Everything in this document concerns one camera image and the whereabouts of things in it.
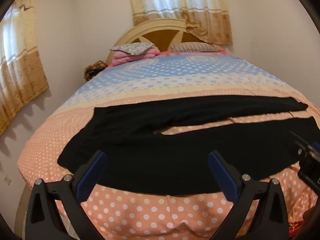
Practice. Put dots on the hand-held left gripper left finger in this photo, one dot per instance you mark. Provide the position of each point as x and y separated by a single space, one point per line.
90 177

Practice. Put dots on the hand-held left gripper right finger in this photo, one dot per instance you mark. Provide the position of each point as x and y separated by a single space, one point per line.
221 175

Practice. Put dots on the red patterned cloth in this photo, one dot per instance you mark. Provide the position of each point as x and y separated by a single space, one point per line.
297 227

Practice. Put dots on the white wall socket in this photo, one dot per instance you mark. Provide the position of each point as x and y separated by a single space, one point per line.
7 180

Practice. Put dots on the cream wooden headboard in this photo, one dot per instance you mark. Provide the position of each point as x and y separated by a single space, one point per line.
160 33

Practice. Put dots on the beige lace window curtain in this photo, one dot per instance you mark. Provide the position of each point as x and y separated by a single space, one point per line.
180 5
20 67

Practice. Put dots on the grey dotted pillow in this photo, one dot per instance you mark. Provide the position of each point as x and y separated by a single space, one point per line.
132 48

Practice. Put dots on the polka dot bed blanket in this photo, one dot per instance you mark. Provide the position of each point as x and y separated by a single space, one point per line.
150 80

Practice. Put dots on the brown patterned bag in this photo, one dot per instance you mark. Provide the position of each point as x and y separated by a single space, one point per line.
93 68

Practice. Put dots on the striped pillow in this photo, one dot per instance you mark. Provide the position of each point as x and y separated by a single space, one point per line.
192 47

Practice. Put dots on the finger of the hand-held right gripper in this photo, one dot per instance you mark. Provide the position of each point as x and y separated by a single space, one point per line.
298 138

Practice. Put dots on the black pants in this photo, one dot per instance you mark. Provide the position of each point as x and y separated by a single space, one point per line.
150 160

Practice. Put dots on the pink folded blanket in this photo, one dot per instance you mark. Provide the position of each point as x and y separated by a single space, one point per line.
130 58

